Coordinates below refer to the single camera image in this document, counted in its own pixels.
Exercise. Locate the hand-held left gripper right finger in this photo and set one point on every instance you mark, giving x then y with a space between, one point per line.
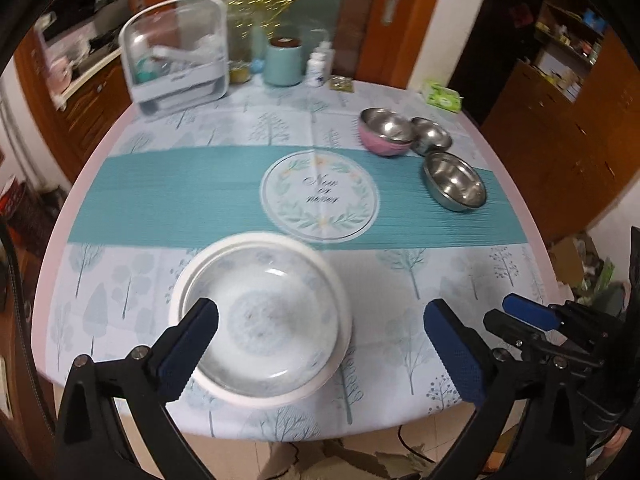
455 355

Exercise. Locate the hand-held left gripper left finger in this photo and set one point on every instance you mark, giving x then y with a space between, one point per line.
185 355

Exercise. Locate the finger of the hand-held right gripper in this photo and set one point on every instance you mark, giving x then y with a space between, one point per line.
530 312
515 330

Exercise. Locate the floral patterned plate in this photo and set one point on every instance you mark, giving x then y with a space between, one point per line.
265 320

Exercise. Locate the white plate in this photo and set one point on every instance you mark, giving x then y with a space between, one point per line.
265 399

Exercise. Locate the large steel bowl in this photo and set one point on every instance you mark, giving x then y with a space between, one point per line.
455 182

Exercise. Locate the small steel bowl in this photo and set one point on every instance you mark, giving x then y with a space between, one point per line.
432 135

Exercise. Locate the pink bowl steel interior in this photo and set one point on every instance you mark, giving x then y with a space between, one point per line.
380 145

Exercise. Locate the cardboard box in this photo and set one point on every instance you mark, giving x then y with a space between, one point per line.
575 260

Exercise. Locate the wooden hallway cabinet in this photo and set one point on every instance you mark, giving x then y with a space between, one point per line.
550 135

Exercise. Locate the red bag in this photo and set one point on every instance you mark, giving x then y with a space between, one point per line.
12 197

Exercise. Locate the green tissue pack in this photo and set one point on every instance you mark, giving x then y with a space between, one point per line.
441 96

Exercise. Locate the wooden kitchen base cabinets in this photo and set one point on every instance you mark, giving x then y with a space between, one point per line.
85 110

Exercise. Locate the white clear storage box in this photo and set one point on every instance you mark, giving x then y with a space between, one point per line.
170 85

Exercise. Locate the small yellow glass jar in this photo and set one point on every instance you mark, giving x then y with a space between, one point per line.
240 74

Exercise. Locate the pill blister pack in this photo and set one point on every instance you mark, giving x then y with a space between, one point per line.
341 83

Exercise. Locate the red door decoration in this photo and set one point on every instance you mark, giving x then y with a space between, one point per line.
521 15

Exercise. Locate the teal canister brown lid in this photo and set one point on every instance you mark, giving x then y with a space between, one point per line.
282 65

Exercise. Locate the pink rice cooker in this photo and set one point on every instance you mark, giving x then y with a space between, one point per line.
59 75

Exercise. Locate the white pill bottle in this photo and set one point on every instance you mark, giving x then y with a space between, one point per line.
316 72

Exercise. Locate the white squeeze bottle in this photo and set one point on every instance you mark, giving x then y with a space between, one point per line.
327 55

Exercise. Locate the frosted glass sliding door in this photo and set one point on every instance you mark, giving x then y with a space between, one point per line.
320 5

